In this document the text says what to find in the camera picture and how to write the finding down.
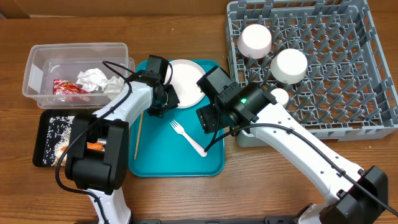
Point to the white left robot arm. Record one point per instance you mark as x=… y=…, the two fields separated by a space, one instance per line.
x=98 y=151

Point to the white napkin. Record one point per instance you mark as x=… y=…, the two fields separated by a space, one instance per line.
x=92 y=80
x=113 y=87

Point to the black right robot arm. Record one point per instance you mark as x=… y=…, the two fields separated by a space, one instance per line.
x=351 y=194

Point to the orange carrot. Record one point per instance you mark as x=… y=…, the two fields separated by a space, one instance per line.
x=95 y=146

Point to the white bowl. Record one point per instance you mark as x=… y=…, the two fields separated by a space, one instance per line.
x=289 y=66

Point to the red snack wrapper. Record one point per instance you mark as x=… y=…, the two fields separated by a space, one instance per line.
x=67 y=88

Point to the frosted white cup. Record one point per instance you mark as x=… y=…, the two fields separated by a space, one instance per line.
x=281 y=96

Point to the grey dishwasher rack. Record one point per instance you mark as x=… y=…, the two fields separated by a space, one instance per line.
x=347 y=93

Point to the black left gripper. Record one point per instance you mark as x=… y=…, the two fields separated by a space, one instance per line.
x=174 y=102

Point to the black tray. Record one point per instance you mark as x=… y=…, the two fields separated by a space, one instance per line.
x=42 y=130

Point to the wooden chopstick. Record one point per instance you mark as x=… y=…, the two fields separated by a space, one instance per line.
x=139 y=135

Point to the spilled rice and nuts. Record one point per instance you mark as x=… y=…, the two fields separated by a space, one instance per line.
x=57 y=139

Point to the bowl with rice and nuts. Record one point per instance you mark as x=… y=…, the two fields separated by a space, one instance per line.
x=255 y=41

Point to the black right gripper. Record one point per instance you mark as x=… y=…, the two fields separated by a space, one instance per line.
x=216 y=119

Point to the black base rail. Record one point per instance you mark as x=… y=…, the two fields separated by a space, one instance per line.
x=286 y=219

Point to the large white plate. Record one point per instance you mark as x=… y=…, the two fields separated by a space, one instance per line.
x=185 y=75

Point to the clear plastic bin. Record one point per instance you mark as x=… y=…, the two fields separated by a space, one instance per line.
x=50 y=62

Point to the white plastic fork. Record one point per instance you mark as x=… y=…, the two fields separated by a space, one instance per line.
x=180 y=130

